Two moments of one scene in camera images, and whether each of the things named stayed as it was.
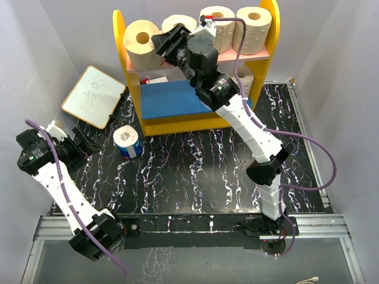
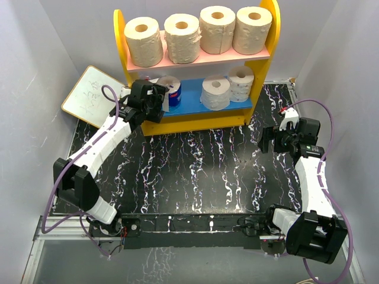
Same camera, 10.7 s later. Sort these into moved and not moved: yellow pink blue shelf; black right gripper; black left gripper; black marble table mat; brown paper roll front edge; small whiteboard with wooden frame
Moved: black left gripper; black right gripper
Not moved: brown paper roll front edge; yellow pink blue shelf; black marble table mat; small whiteboard with wooden frame
